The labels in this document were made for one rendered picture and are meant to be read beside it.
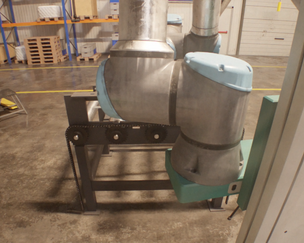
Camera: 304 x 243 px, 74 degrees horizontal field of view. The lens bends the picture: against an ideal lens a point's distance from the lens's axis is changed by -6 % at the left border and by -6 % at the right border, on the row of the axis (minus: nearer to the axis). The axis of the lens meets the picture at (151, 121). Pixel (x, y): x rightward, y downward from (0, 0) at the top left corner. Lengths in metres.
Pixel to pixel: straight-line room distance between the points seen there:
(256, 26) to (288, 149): 11.30
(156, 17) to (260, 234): 0.54
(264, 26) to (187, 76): 11.44
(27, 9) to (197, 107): 11.41
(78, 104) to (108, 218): 1.10
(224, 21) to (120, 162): 9.27
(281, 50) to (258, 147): 12.06
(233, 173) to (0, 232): 2.16
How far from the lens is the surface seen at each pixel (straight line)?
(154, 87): 0.45
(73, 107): 1.64
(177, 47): 0.76
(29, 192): 2.66
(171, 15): 0.91
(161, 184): 1.95
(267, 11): 11.88
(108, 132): 1.62
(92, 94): 1.53
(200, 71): 0.43
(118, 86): 0.47
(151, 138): 1.63
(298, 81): 0.41
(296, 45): 0.42
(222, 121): 0.46
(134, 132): 1.65
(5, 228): 2.42
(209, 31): 0.73
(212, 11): 0.71
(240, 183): 0.58
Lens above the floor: 1.66
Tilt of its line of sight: 27 degrees down
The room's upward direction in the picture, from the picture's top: straight up
